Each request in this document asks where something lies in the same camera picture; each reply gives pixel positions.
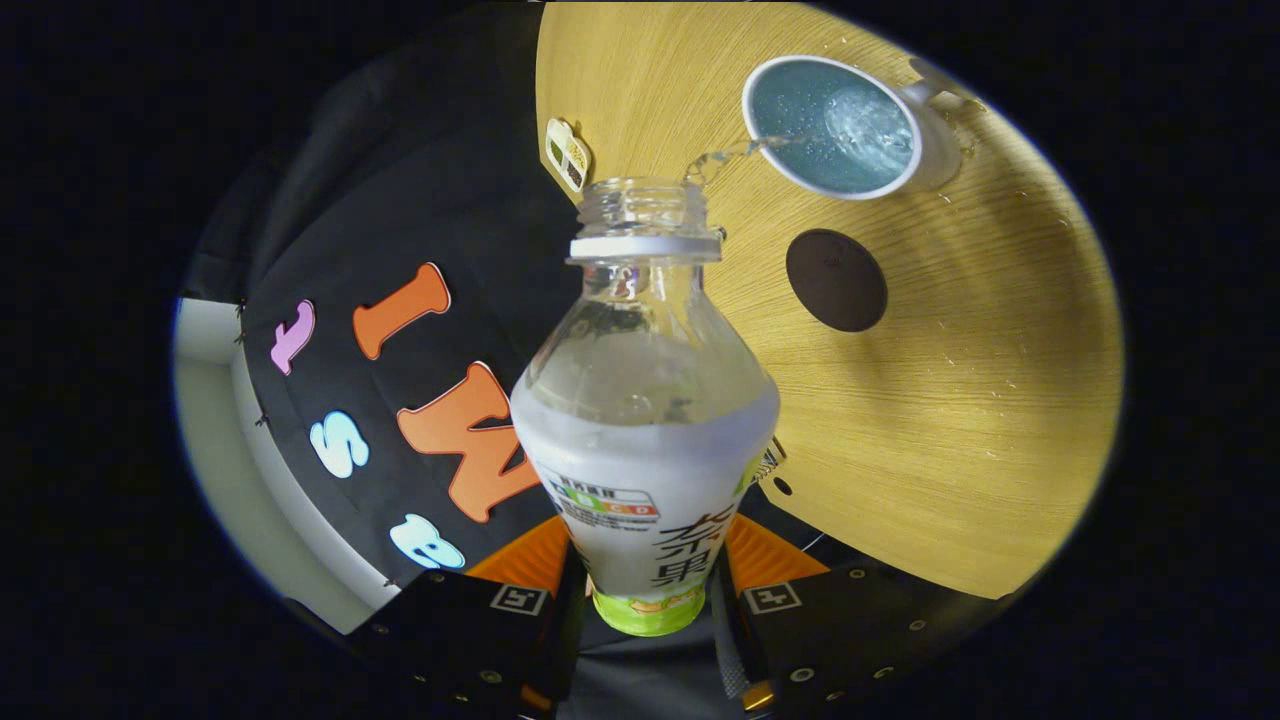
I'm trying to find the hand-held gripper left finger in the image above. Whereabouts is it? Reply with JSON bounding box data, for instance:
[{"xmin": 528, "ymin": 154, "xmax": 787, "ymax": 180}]
[{"xmin": 350, "ymin": 515, "xmax": 586, "ymax": 716}]

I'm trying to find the white cup with blue inside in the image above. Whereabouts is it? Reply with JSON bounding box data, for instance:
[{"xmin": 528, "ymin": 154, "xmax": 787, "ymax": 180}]
[{"xmin": 741, "ymin": 54, "xmax": 986, "ymax": 201}]

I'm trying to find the clear white-label juice bottle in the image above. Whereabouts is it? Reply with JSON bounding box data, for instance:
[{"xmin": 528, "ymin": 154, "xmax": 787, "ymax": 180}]
[{"xmin": 510, "ymin": 177, "xmax": 782, "ymax": 638}]

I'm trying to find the dark round coaster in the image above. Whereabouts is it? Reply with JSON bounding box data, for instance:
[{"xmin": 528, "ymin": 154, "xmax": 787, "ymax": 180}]
[{"xmin": 785, "ymin": 229, "xmax": 889, "ymax": 333}]

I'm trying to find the wooden table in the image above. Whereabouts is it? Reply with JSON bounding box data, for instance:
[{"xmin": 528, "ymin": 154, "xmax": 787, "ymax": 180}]
[{"xmin": 535, "ymin": 2, "xmax": 1126, "ymax": 601}]

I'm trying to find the white divided condiment dish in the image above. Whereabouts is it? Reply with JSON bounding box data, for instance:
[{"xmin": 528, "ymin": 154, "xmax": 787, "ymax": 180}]
[{"xmin": 545, "ymin": 118, "xmax": 593, "ymax": 194}]

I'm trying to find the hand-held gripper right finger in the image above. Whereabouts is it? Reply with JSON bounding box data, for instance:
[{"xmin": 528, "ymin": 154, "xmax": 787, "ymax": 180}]
[{"xmin": 712, "ymin": 513, "xmax": 1001, "ymax": 716}]

